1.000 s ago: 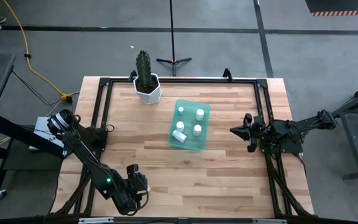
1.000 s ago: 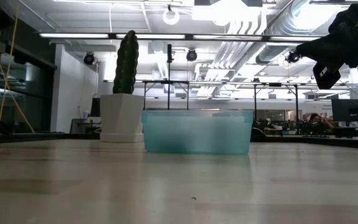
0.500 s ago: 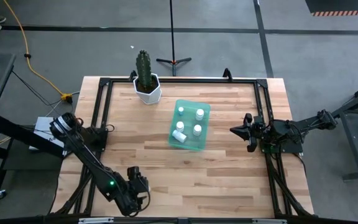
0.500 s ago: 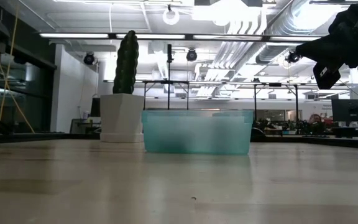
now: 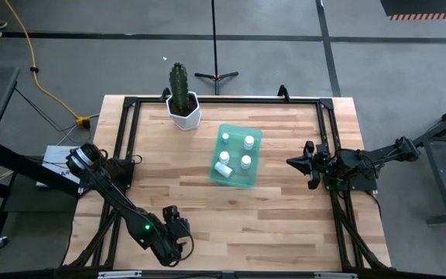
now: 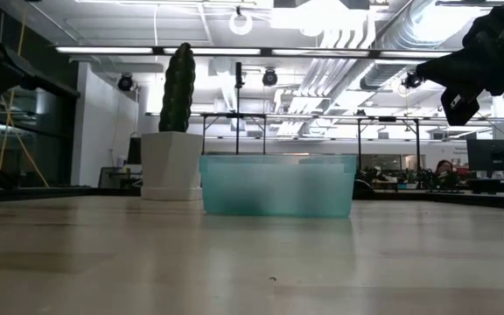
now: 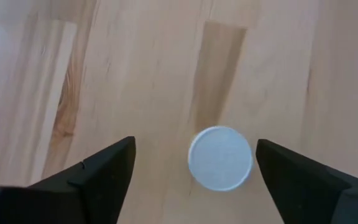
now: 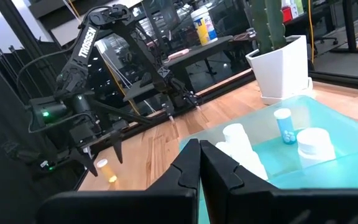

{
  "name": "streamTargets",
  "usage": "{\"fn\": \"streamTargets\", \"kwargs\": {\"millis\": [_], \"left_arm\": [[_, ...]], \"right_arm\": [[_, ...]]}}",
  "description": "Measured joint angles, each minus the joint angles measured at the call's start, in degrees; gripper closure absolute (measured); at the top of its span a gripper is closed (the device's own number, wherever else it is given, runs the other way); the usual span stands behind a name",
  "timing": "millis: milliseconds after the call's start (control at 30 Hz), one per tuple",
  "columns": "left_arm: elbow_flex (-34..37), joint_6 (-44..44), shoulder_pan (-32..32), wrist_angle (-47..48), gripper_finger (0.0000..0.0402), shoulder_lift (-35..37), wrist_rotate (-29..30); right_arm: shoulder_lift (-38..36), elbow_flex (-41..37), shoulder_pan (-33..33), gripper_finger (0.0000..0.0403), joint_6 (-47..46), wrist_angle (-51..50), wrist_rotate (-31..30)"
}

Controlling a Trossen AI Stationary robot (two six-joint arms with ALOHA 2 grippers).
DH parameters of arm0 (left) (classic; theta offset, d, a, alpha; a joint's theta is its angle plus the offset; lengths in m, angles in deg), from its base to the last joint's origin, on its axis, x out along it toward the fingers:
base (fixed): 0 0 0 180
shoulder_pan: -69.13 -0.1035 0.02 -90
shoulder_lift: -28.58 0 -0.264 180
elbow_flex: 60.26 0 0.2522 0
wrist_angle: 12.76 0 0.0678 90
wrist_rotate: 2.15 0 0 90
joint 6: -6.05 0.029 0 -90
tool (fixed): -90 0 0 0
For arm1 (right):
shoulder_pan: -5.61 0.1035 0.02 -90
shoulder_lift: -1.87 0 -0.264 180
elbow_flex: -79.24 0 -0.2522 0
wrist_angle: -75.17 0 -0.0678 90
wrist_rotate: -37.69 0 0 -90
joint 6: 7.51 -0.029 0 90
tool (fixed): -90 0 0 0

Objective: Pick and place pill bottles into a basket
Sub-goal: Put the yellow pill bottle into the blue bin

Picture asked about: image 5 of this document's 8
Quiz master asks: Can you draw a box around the teal translucent plastic basket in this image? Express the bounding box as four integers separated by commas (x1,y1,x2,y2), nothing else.
209,123,264,190

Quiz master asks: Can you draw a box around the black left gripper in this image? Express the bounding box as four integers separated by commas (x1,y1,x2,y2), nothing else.
142,219,193,268

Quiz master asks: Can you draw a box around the black floor cable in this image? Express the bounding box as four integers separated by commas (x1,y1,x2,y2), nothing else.
13,88,92,146

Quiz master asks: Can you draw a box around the yellow extension cable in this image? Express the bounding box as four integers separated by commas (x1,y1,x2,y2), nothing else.
4,0,91,129

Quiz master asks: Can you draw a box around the black tripod stand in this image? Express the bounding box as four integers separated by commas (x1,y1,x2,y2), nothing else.
194,0,240,96

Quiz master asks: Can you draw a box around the black aluminium table frame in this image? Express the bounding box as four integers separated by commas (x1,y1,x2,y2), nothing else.
63,84,393,272

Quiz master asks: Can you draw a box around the black metal stand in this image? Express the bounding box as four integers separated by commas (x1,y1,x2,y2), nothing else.
404,96,446,226

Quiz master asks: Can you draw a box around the silver metal bracket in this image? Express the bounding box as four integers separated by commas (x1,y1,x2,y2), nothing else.
98,270,142,279
314,271,359,279

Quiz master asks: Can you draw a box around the green cactus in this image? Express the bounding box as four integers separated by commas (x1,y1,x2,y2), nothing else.
169,60,190,113

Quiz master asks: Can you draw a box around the white paper sheet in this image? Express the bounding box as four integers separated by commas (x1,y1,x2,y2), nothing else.
41,144,81,186

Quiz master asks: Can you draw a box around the white plant pot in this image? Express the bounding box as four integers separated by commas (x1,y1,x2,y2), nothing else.
165,91,202,132

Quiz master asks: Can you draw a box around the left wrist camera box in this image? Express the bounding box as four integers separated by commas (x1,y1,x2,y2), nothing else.
162,205,181,225

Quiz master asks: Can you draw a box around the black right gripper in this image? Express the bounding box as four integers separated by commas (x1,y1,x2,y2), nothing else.
286,140,335,191

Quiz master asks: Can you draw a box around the black mat with striped edge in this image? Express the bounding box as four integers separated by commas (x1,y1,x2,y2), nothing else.
379,0,446,21

